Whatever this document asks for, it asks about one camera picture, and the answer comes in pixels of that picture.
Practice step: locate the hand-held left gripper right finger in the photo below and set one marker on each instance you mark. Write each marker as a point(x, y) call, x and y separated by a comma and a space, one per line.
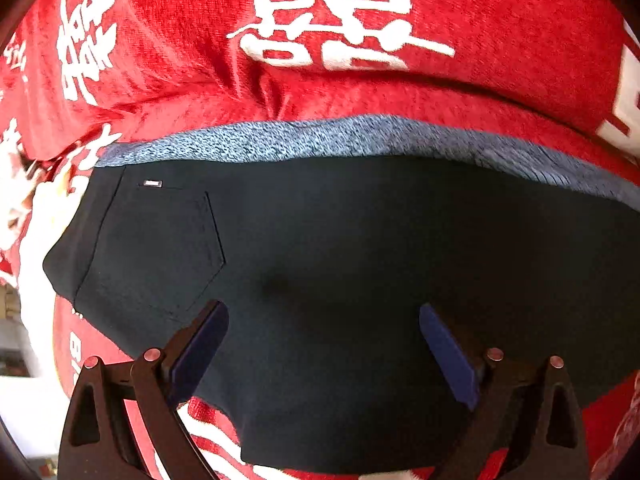
point(449, 355)

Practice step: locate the red printed blanket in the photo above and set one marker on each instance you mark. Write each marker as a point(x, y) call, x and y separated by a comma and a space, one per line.
point(320, 60)

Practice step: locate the black pants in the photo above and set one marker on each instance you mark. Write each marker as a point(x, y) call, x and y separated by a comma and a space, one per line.
point(350, 280)

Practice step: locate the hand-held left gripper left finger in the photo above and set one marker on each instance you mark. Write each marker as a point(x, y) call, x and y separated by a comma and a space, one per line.
point(199, 349)

